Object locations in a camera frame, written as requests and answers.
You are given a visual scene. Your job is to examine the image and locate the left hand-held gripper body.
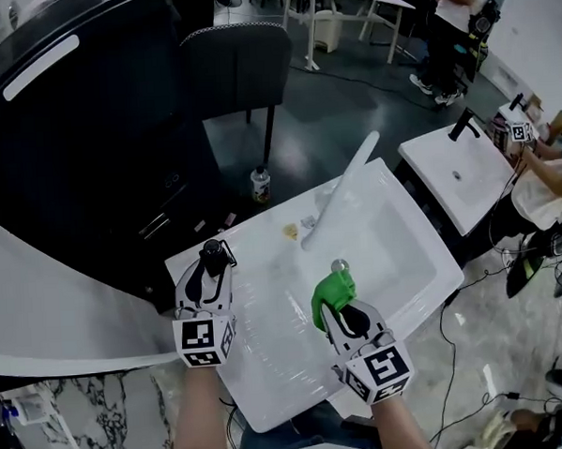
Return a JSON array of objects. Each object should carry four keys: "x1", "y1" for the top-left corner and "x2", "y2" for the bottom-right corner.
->
[{"x1": 168, "y1": 257, "x2": 240, "y2": 370}]

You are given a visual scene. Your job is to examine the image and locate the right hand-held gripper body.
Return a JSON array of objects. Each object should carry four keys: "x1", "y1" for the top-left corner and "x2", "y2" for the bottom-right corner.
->
[{"x1": 323, "y1": 294, "x2": 418, "y2": 408}]

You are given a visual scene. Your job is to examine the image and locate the black soap dispenser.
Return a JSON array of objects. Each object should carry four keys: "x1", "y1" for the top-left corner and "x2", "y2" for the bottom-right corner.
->
[{"x1": 200, "y1": 238, "x2": 229, "y2": 277}]

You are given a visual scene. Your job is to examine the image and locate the green cloth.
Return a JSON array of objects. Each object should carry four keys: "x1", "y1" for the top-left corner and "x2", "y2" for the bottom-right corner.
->
[{"x1": 308, "y1": 269, "x2": 362, "y2": 334}]

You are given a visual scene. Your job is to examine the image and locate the person's left forearm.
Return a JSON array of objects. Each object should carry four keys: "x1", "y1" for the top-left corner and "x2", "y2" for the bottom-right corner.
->
[{"x1": 167, "y1": 361, "x2": 238, "y2": 449}]

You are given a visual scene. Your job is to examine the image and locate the person's right forearm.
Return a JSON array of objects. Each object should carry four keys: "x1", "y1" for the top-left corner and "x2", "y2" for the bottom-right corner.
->
[{"x1": 368, "y1": 392, "x2": 437, "y2": 449}]

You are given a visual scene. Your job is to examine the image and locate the white ceramic sink basin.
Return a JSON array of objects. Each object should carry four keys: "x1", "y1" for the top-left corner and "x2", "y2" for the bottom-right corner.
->
[{"x1": 159, "y1": 152, "x2": 474, "y2": 439}]

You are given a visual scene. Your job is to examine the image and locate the plastic bottle with label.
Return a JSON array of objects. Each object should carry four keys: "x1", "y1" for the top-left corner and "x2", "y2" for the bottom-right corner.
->
[{"x1": 249, "y1": 164, "x2": 274, "y2": 204}]

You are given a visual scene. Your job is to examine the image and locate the person's blue jeans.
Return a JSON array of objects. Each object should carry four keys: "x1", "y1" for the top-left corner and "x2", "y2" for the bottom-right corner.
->
[{"x1": 233, "y1": 397, "x2": 384, "y2": 449}]

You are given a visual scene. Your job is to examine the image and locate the white faucet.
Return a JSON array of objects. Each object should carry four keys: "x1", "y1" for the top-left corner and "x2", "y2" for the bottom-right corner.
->
[{"x1": 294, "y1": 129, "x2": 388, "y2": 252}]

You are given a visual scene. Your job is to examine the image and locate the white curved bathtub rim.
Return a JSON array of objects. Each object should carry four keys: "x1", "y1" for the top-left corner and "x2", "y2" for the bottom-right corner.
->
[{"x1": 0, "y1": 199, "x2": 187, "y2": 380}]

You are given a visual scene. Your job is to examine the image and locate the small white box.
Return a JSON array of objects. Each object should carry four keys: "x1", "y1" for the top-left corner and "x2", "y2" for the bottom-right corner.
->
[{"x1": 1, "y1": 389, "x2": 53, "y2": 427}]

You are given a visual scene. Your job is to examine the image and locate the dark upholstered chair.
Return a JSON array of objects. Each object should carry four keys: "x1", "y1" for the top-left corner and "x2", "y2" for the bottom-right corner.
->
[{"x1": 177, "y1": 22, "x2": 300, "y2": 170}]

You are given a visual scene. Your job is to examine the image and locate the white sink with black cabinet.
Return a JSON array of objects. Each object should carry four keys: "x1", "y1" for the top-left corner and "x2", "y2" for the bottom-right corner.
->
[{"x1": 391, "y1": 114, "x2": 522, "y2": 261}]

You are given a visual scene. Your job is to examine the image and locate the beige trash bin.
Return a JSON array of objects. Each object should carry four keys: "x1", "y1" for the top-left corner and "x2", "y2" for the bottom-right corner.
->
[{"x1": 311, "y1": 8, "x2": 342, "y2": 54}]

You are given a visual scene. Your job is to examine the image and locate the black faucet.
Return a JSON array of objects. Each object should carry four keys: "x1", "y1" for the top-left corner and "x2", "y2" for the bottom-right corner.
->
[{"x1": 445, "y1": 105, "x2": 482, "y2": 142}]

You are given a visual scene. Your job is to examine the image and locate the black floor cable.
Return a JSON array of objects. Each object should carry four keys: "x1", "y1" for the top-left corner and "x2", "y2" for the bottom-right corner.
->
[{"x1": 418, "y1": 265, "x2": 524, "y2": 447}]

